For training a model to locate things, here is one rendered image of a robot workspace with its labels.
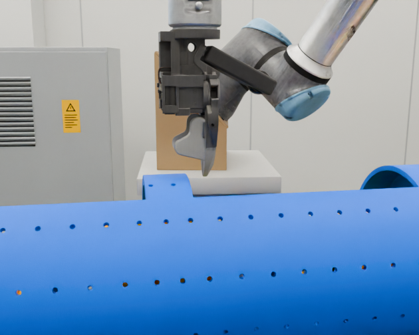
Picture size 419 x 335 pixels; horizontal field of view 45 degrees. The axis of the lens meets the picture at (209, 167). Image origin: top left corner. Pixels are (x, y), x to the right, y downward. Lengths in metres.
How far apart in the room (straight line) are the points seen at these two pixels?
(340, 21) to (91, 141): 1.50
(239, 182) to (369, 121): 2.76
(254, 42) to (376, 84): 2.68
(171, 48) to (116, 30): 2.85
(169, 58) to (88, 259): 0.30
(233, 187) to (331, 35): 0.38
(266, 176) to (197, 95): 0.45
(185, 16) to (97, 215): 0.29
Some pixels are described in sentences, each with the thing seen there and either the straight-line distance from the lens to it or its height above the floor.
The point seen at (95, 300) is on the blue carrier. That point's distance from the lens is 0.66.
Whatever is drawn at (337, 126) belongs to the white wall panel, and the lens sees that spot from 3.74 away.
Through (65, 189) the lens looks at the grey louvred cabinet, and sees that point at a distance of 2.39.
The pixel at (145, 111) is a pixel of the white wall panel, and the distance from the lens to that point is 3.55.
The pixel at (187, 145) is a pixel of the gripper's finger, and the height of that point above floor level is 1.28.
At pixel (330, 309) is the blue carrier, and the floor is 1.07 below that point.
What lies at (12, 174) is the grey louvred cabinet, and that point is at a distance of 2.44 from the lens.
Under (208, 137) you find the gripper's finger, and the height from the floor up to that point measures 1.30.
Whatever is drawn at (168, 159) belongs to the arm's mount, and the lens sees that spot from 1.17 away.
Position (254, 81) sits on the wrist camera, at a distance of 0.74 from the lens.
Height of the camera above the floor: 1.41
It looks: 13 degrees down
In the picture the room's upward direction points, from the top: straight up
